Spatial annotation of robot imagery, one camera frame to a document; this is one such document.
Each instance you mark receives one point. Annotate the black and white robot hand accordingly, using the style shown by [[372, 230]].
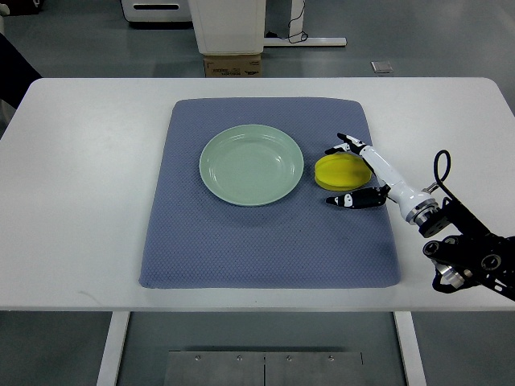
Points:
[[416, 206]]

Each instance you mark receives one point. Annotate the yellow starfruit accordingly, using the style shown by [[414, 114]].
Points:
[[341, 172]]

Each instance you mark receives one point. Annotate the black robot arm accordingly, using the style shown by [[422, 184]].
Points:
[[475, 256]]

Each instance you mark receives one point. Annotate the grey floor socket plate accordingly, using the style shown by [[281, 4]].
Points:
[[382, 67]]

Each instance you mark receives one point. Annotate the light green plate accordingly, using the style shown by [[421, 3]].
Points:
[[251, 165]]

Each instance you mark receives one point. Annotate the white desk foot bar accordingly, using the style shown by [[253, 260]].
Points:
[[296, 35]]

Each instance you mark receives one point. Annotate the blue textured mat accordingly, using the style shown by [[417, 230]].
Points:
[[195, 240]]

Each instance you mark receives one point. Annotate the cardboard box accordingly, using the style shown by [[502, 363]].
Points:
[[232, 66]]

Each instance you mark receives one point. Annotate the white cabinet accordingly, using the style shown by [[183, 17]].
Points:
[[229, 27]]

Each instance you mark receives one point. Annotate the white appliance with slot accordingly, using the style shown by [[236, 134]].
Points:
[[156, 11]]

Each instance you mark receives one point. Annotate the metal base plate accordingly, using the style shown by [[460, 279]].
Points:
[[264, 368]]

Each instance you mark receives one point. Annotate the white table frame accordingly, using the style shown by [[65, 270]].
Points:
[[404, 324]]

